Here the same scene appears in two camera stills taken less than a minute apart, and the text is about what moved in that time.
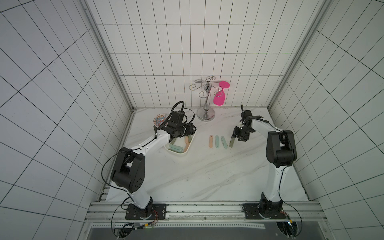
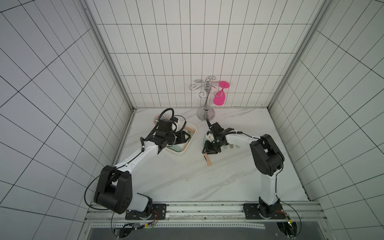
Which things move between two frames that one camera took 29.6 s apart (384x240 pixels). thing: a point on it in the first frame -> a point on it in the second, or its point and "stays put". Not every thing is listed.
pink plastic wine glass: (219, 99) stays put
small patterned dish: (158, 119) stays put
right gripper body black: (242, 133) -> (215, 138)
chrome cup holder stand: (206, 114) stays put
